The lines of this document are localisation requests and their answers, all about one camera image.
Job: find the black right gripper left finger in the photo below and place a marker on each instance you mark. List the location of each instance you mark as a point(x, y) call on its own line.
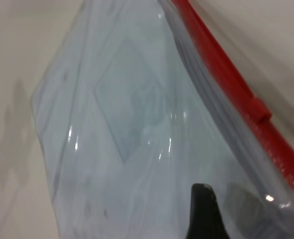
point(203, 216)

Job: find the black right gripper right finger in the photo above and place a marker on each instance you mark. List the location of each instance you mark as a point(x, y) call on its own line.
point(246, 209)

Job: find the red zipper slider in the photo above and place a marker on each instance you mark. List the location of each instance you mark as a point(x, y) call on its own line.
point(259, 109)

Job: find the clear zip bag red zipper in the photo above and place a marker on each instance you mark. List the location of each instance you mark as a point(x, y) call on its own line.
point(211, 62)

